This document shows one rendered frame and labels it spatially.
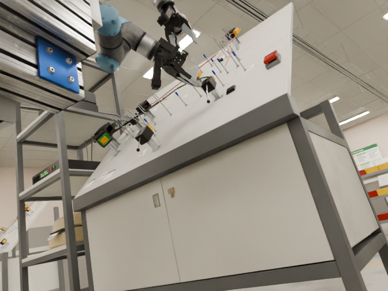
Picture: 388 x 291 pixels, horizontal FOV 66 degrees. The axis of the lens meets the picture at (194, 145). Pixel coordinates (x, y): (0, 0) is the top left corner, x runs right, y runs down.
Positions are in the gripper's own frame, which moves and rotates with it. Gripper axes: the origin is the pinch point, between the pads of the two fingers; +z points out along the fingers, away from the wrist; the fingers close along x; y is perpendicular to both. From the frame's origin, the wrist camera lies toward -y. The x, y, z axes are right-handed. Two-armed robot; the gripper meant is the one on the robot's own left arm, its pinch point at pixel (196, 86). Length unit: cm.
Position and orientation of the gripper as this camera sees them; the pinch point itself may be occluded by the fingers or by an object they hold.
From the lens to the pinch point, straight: 110.8
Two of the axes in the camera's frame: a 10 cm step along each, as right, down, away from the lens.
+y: 4.9, -8.6, 1.7
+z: 8.4, 5.1, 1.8
